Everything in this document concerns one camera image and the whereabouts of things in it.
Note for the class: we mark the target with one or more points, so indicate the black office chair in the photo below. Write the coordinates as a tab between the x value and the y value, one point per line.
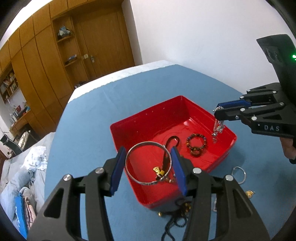
10	144

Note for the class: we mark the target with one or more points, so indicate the wide silver bangle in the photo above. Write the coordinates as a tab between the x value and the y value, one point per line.
129	171

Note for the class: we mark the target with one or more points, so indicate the crumpled white cloth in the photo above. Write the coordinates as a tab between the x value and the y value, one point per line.
35	158

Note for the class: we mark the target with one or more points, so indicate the pink folded clothes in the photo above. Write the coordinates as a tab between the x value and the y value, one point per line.
31	213

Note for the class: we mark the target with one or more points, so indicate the wooden wardrobe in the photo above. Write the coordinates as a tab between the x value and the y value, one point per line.
39	64

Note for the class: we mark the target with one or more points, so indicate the wooden bookshelf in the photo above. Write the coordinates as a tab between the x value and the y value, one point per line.
9	84

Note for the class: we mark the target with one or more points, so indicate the wooden door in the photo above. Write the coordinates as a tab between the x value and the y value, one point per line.
108	44

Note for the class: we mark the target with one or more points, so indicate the red rectangular box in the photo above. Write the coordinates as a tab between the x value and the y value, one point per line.
148	129

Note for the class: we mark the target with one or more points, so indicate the blue figurine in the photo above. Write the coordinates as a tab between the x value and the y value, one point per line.
64	32

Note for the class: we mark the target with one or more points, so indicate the light blue duvet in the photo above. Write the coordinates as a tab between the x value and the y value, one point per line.
13	183

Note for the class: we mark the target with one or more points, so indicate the thin silver bangle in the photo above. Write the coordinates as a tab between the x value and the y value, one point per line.
242	179

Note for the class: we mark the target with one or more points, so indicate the person's right hand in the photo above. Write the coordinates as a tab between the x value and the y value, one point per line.
289	148

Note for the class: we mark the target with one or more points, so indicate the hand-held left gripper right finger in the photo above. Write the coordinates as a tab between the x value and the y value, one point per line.
179	171

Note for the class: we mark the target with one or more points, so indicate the wooden desk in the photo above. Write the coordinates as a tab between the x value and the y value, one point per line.
22	120

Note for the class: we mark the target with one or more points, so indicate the blue tablecloth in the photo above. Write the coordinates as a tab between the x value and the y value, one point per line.
92	115

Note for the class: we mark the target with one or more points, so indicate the wall light switch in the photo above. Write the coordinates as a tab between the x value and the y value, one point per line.
85	56

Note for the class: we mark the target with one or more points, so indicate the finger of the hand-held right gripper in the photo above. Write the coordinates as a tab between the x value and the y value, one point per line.
229	114
231	104

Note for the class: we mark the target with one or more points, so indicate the wooden shelf niche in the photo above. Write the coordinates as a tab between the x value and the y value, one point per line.
69	48

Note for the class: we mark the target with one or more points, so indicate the blue folded cloth white print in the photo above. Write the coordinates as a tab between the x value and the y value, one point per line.
20	217

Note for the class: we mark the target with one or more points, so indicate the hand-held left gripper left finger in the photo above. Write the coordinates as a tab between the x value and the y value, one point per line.
116	171

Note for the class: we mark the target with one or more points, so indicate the gold charm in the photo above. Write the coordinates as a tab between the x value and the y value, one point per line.
250	193

